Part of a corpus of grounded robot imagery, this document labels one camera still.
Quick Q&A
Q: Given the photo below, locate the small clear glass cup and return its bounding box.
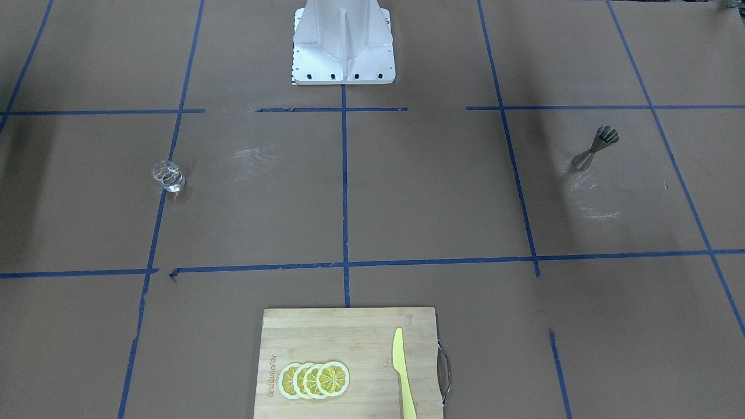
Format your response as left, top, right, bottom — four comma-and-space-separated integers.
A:
151, 160, 186, 193

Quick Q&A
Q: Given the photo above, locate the steel jigger measuring cup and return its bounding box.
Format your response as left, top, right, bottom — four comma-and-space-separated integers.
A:
570, 125, 620, 171

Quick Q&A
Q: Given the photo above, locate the bamboo cutting board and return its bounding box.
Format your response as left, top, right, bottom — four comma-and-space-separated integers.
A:
253, 307, 444, 418

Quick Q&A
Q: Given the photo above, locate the yellow plastic knife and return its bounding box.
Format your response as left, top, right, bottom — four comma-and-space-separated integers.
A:
392, 327, 417, 418

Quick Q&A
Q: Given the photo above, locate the front lemon slice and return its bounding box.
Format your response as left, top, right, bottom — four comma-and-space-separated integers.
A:
317, 361, 350, 397

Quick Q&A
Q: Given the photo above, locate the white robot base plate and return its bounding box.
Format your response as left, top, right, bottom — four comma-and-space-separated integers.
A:
290, 9, 398, 86

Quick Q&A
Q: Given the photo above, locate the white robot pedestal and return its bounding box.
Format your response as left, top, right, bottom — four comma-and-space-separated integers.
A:
293, 1, 394, 63

